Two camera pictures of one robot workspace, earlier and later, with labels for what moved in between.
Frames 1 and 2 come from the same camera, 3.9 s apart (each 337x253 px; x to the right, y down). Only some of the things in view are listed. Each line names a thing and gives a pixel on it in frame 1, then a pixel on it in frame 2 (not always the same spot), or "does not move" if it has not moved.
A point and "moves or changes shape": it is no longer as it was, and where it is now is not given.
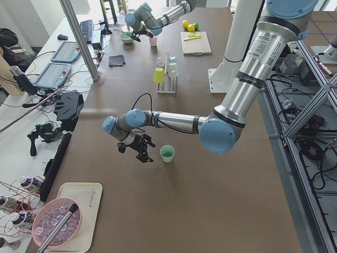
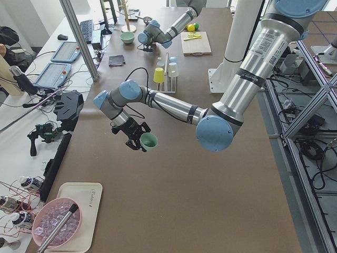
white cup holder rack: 169,86 does not move
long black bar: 51,166 does not move
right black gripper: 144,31 -> 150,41
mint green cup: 167,151 moves or changes shape
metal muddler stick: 57,227 does not move
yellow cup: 159,75 does not move
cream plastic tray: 88,196 does not move
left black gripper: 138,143 -> 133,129
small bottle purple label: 27,182 does not move
